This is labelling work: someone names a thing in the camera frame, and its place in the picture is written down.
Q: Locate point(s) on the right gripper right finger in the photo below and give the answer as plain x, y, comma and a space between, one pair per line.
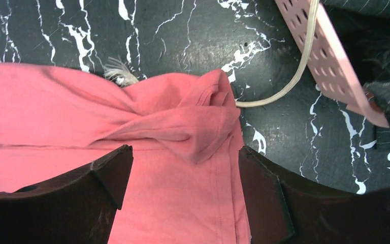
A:
284, 207

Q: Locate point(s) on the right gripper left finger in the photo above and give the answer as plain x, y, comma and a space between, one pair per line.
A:
78, 206

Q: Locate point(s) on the coral pink t-shirt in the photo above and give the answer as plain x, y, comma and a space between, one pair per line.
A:
184, 185

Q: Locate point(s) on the pink laundry basket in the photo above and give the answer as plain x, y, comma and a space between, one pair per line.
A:
328, 61

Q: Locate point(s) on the black garment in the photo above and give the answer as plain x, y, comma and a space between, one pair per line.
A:
364, 29

